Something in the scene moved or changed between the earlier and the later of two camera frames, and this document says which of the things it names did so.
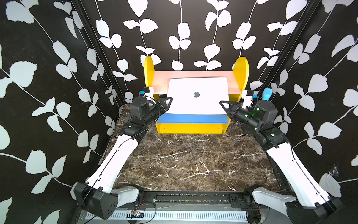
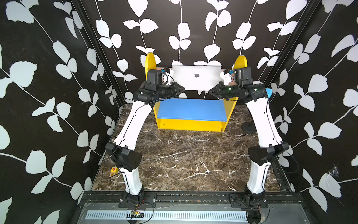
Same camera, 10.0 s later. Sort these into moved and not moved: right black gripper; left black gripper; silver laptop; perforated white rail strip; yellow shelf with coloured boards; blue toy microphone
Moved: left black gripper; right black gripper; silver laptop
Not moved: perforated white rail strip; blue toy microphone; yellow shelf with coloured boards
